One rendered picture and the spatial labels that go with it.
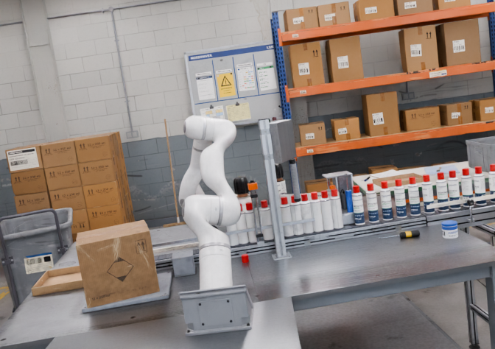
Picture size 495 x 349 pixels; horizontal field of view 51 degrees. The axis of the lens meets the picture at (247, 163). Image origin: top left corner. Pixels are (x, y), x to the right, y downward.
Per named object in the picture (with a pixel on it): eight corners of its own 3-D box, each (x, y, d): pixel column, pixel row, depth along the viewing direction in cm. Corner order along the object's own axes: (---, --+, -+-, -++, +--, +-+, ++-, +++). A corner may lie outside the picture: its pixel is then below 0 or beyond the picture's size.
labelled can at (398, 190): (404, 216, 275) (401, 177, 272) (409, 218, 269) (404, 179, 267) (395, 217, 274) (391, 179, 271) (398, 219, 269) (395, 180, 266)
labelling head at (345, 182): (352, 216, 286) (346, 171, 282) (359, 222, 273) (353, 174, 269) (327, 221, 284) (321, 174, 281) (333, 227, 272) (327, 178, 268)
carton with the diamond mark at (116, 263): (153, 275, 245) (144, 219, 241) (160, 291, 222) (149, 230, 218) (88, 290, 237) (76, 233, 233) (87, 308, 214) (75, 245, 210)
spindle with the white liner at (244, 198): (254, 225, 298) (247, 174, 294) (255, 229, 289) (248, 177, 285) (239, 227, 297) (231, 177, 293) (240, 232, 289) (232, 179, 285)
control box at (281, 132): (297, 157, 258) (292, 118, 256) (282, 163, 244) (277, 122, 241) (278, 157, 263) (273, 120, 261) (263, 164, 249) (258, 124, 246)
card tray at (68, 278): (106, 268, 273) (104, 261, 273) (96, 286, 247) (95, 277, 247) (48, 277, 271) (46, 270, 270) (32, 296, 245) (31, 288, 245)
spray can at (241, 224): (248, 241, 268) (243, 202, 266) (249, 244, 263) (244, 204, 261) (239, 242, 268) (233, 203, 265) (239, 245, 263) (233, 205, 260)
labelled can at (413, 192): (418, 213, 275) (415, 175, 272) (422, 216, 270) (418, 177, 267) (409, 215, 275) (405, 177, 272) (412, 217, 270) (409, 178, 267)
